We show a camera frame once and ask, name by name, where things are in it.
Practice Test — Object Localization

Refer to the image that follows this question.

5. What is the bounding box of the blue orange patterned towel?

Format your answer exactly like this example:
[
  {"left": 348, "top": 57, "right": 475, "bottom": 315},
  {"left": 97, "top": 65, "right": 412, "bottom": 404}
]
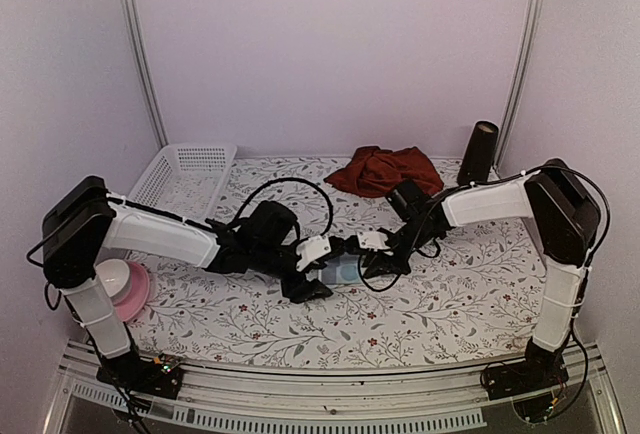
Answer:
[{"left": 318, "top": 254, "right": 361, "bottom": 286}]

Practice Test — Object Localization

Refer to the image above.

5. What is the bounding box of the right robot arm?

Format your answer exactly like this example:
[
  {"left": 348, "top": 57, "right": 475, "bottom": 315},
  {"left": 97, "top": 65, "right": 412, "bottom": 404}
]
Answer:
[{"left": 357, "top": 159, "right": 610, "bottom": 390}]

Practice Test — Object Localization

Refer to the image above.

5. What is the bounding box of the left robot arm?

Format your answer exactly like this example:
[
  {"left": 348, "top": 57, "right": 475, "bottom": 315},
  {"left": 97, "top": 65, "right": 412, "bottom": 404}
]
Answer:
[{"left": 26, "top": 176, "right": 332, "bottom": 388}]

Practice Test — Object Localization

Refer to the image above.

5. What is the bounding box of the dark red towel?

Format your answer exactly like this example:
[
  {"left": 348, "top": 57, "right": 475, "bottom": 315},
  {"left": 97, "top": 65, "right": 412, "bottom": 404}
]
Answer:
[{"left": 324, "top": 146, "right": 444, "bottom": 198}]

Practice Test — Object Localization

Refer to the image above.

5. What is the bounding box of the floral tablecloth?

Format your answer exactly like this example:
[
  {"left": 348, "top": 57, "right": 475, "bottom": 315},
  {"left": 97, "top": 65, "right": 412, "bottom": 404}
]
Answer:
[{"left": 119, "top": 154, "right": 571, "bottom": 370}]

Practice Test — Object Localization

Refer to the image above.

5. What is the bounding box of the black cylinder cup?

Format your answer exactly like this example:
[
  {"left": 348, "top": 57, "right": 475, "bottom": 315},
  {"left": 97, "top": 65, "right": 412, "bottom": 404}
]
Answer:
[{"left": 456, "top": 121, "right": 499, "bottom": 185}]

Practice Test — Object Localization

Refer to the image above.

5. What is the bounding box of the white plastic basket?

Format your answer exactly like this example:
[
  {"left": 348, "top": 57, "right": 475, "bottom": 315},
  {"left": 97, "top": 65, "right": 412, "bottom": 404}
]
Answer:
[{"left": 127, "top": 143, "right": 237, "bottom": 221}]

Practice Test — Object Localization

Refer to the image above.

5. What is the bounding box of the pink plate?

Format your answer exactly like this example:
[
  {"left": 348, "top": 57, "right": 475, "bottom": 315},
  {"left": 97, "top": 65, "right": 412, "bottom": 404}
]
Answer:
[{"left": 112, "top": 261, "right": 151, "bottom": 322}]

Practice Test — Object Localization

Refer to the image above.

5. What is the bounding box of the white bowl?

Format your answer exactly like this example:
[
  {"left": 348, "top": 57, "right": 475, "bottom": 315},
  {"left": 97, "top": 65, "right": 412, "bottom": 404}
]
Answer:
[{"left": 95, "top": 259, "right": 131, "bottom": 304}]

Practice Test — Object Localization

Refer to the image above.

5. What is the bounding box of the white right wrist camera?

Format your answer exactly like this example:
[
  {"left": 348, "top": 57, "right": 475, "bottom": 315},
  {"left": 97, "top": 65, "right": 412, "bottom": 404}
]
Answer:
[{"left": 345, "top": 231, "right": 392, "bottom": 255}]

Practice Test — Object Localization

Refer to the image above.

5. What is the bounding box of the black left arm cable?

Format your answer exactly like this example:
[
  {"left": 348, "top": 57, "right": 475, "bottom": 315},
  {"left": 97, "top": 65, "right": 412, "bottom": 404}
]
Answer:
[{"left": 232, "top": 177, "right": 335, "bottom": 240}]

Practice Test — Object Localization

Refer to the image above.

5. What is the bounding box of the front aluminium rail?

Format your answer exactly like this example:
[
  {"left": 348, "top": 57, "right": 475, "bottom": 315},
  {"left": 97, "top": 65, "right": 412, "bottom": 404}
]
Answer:
[{"left": 43, "top": 341, "right": 634, "bottom": 433}]

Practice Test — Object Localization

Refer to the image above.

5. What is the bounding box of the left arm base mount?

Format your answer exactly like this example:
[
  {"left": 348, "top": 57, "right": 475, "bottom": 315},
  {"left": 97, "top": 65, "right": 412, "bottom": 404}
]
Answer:
[{"left": 96, "top": 351, "right": 184, "bottom": 400}]

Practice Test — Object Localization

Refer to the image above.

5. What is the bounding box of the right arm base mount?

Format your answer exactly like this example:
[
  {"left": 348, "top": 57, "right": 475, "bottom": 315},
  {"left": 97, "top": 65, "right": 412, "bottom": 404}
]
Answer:
[{"left": 480, "top": 341, "right": 569, "bottom": 400}]

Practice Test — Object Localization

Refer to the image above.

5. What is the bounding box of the right aluminium frame post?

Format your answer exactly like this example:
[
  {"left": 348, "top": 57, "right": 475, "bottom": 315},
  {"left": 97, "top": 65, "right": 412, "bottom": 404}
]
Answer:
[{"left": 494, "top": 0, "right": 544, "bottom": 171}]

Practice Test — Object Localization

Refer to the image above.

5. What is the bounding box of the aluminium frame post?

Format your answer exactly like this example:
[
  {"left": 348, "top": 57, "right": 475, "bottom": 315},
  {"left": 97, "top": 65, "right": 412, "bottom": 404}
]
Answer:
[
  {"left": 494, "top": 0, "right": 544, "bottom": 171},
  {"left": 121, "top": 0, "right": 168, "bottom": 149}
]

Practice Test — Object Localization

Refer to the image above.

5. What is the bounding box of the left aluminium frame post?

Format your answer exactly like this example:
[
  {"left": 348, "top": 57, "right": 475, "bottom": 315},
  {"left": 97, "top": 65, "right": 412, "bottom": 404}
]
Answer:
[{"left": 121, "top": 0, "right": 168, "bottom": 149}]

